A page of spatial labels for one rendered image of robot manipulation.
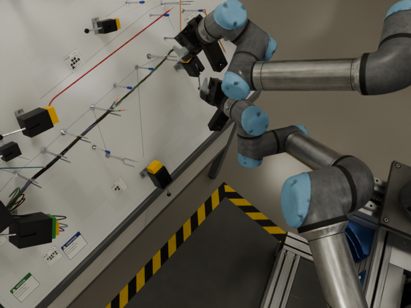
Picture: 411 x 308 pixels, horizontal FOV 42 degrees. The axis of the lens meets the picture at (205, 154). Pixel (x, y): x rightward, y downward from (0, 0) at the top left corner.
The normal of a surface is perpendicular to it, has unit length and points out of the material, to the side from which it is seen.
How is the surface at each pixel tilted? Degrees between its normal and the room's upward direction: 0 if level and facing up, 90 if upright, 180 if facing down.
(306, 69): 40
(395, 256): 0
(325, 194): 13
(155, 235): 0
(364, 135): 0
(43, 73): 50
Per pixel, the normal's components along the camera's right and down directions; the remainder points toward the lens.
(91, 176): 0.68, 0.18
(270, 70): -0.48, -0.18
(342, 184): 0.18, -0.34
